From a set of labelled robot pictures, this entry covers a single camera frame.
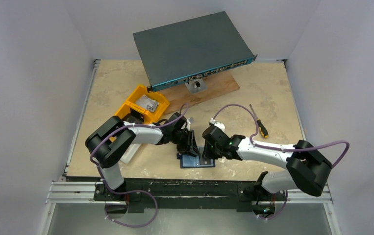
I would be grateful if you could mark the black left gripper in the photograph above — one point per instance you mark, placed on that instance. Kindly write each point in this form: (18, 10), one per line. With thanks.
(189, 147)

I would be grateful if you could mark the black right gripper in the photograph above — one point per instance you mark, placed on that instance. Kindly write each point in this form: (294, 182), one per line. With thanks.
(210, 144)

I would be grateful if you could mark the navy blue card holder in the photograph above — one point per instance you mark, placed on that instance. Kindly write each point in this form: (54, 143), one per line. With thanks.
(189, 161)

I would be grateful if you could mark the dark grey credit card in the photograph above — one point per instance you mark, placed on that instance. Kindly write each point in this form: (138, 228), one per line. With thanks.
(204, 161)

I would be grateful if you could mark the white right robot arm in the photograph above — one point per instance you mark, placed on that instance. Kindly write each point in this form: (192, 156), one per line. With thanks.
(303, 167)

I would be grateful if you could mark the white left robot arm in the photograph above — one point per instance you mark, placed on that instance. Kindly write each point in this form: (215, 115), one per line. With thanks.
(108, 144)

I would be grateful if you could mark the grey cards in bin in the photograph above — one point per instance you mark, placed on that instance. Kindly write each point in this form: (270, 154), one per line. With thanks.
(147, 103)

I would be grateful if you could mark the yellow plastic bin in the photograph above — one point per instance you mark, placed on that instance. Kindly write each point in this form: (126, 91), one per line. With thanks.
(130, 107)

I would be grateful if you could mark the yellow black screwdriver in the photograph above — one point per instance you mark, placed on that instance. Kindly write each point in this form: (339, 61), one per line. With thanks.
(262, 129)

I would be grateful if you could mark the white plastic bin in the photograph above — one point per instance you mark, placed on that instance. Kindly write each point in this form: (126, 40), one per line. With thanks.
(130, 152)

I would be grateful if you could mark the wooden board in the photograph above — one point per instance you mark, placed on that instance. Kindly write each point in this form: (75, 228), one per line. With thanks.
(214, 86)

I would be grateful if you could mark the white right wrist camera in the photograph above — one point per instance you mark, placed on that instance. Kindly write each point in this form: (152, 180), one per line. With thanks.
(217, 124)

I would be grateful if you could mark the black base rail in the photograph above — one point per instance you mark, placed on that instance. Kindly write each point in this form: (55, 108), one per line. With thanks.
(140, 194)

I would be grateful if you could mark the grey metal switch stand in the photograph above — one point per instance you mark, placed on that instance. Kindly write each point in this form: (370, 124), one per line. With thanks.
(196, 85)

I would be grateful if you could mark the grey network switch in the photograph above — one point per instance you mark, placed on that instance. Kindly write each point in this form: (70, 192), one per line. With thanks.
(193, 49)

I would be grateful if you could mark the aluminium frame rail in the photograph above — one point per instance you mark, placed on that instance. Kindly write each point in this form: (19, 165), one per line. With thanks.
(71, 192)

